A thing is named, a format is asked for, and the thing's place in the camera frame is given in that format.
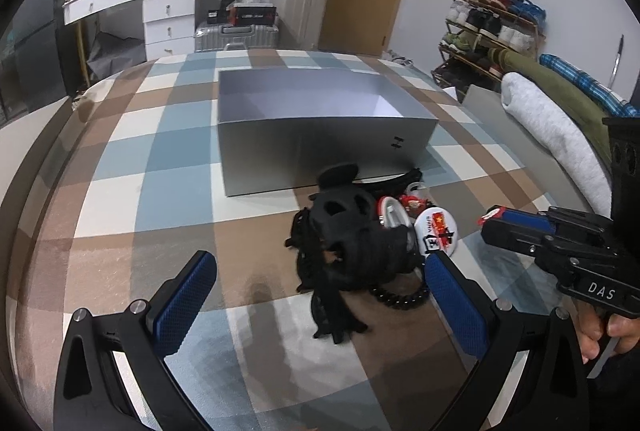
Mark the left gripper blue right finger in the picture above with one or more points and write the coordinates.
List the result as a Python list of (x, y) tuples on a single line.
[(477, 322)]

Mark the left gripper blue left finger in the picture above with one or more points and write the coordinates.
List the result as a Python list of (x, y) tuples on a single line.
[(163, 321)]

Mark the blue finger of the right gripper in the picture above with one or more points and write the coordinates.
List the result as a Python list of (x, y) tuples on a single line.
[(517, 221), (524, 239)]

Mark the person's right hand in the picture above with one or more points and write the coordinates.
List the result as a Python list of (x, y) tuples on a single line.
[(591, 328)]

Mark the olive green blanket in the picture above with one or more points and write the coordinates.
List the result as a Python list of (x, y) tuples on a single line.
[(576, 104)]

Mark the black headband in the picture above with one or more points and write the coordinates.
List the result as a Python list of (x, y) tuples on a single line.
[(391, 187)]

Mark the black red box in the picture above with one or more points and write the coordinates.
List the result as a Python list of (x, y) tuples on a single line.
[(253, 14)]

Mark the white desk with drawers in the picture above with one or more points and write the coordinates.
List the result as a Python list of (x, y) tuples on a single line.
[(168, 26)]

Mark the shoe rack with shoes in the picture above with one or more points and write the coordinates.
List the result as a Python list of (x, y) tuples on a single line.
[(477, 33)]

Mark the grey open cardboard box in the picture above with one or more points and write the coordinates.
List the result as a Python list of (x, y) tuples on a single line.
[(281, 128)]

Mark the silver lying suitcase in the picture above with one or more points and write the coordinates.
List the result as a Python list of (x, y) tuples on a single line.
[(210, 37)]

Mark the blue plaid cloth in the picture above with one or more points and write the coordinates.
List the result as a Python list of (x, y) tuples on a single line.
[(607, 100)]

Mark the silver back pin badge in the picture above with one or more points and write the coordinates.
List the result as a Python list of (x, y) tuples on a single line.
[(392, 213)]

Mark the white rolled blanket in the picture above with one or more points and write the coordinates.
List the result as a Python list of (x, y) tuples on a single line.
[(555, 131)]

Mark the black hair claw clip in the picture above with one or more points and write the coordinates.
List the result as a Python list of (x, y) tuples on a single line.
[(333, 318)]

